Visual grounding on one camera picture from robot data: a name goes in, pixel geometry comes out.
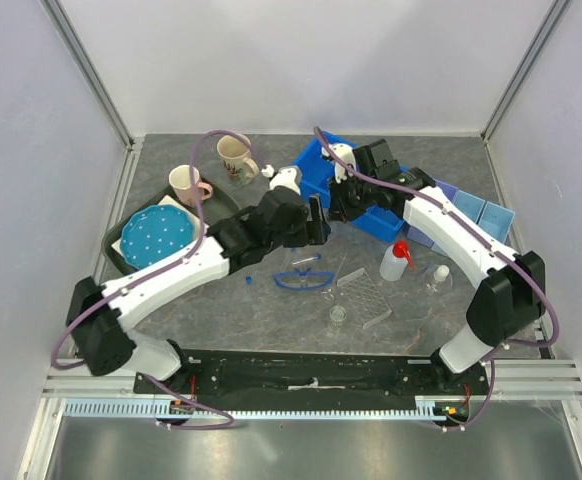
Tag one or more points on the purple small bin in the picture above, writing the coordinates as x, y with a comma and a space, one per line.
426, 220

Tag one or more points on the light blue outer bin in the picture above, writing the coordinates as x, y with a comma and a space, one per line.
496, 221

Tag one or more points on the slotted cable duct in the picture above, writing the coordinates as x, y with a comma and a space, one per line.
169, 409

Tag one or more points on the glass stirring rod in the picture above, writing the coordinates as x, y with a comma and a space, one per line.
339, 268

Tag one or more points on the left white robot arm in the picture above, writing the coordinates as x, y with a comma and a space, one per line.
102, 318

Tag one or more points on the blue safety glasses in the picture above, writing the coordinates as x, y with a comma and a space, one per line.
303, 280

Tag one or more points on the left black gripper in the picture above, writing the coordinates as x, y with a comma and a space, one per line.
315, 231

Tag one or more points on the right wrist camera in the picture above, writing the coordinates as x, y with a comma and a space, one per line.
346, 154

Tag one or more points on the pink cream mug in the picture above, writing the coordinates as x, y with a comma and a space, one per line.
186, 181

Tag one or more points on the blue polka dot plate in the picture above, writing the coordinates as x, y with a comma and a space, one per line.
155, 233

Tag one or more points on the beige floral mug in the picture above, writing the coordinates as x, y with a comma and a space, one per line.
236, 156

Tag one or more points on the light blue middle bin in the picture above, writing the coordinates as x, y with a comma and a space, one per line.
469, 204

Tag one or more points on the clear well plate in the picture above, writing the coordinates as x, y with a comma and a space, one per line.
364, 297

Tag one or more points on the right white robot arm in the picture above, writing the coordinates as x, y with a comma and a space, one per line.
509, 287

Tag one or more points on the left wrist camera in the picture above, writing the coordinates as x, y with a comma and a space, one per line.
288, 177

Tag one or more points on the light blue bin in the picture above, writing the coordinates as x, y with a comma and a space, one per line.
496, 221
469, 204

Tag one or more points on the white square plate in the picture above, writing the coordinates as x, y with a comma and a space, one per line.
113, 236

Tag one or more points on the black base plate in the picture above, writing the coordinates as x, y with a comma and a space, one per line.
218, 374

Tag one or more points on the white red wash bottle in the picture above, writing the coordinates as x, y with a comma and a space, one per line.
396, 260

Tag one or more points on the small glass bottle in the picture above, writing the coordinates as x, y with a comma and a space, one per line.
337, 318

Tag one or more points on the dark green tray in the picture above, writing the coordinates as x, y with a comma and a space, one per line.
218, 207

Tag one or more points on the blue divided storage bin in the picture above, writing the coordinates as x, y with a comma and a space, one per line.
317, 170

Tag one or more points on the glass flask white stopper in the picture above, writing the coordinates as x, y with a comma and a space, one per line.
437, 279

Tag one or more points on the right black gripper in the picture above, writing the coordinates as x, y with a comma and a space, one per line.
339, 208

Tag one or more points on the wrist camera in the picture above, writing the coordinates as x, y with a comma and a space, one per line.
346, 154
288, 177

